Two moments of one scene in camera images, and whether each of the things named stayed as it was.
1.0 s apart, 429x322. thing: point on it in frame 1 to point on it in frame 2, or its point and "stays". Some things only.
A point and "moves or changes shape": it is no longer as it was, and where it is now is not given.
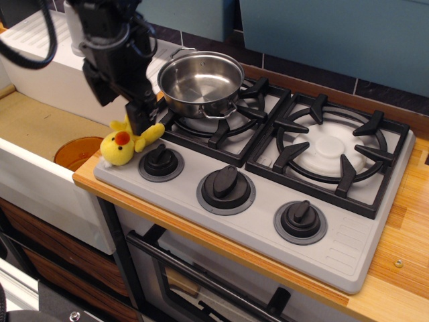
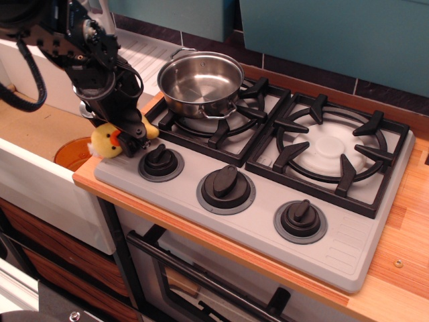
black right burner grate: [345, 152] stays
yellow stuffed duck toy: [117, 147] moves or changes shape
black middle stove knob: [226, 188] stays
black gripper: [120, 44] to [106, 90]
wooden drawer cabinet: [76, 269] stays
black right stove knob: [300, 223] stays
